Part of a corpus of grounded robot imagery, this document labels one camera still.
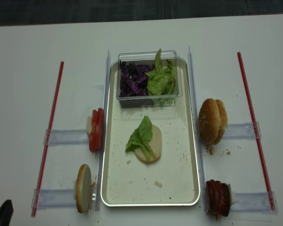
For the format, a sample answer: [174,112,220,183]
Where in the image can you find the single green lettuce leaf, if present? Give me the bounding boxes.
[125,116,156,163]

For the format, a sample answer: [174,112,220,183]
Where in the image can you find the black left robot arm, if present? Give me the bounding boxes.
[0,200,14,226]

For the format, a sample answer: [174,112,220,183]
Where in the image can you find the green lettuce pile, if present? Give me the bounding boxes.
[145,49,176,96]

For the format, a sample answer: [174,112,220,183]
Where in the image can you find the red tomato slices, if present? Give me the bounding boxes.
[89,108,104,153]

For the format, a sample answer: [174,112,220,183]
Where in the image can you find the white plastic tomato pusher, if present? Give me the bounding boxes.
[86,116,92,136]

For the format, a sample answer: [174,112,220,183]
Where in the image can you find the brown meat patty slices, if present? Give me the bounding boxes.
[206,179,231,220]

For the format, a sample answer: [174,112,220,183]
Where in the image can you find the purple cabbage leaves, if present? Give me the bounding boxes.
[119,61,154,97]

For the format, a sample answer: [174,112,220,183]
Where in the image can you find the bottom bun slice on tray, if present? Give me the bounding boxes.
[134,125,162,164]

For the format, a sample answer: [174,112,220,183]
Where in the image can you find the clear plastic salad container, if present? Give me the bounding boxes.
[116,50,182,108]

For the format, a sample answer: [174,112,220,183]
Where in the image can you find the sesame bun front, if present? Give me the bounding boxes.
[198,98,221,144]

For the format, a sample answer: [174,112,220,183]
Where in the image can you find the sesame bun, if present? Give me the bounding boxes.
[198,98,221,144]
[213,99,228,145]

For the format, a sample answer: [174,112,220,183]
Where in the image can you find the white metal serving tray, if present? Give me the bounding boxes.
[100,59,200,207]

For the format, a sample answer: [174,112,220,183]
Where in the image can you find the sesame bun rear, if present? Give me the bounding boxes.
[213,99,228,145]

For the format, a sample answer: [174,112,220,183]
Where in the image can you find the upright bun half left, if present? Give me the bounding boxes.
[75,164,91,213]

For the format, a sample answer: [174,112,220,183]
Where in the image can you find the right red strip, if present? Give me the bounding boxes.
[237,52,277,212]

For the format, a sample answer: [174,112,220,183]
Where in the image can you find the red strip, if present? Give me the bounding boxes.
[237,52,277,212]
[31,61,64,218]

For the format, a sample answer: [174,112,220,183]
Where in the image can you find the white plastic patty pusher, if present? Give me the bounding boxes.
[227,184,236,207]

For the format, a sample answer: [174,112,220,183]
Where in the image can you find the left red strip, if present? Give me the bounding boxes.
[31,61,64,218]

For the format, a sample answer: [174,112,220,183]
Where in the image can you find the left long clear rail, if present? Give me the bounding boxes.
[94,49,111,211]

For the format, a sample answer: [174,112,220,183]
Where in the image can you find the upper left clear cross rail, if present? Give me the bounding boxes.
[43,129,89,145]

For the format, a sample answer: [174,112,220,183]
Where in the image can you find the clear cross rail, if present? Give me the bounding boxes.
[31,189,76,209]
[230,192,277,212]
[223,122,261,139]
[43,129,89,145]

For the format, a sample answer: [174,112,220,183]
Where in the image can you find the upper right clear cross rail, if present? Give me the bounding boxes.
[223,122,261,139]

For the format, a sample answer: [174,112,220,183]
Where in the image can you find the lower left clear cross rail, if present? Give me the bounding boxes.
[31,189,76,209]

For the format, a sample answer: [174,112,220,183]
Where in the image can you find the lower right clear cross rail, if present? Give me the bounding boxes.
[230,192,277,212]

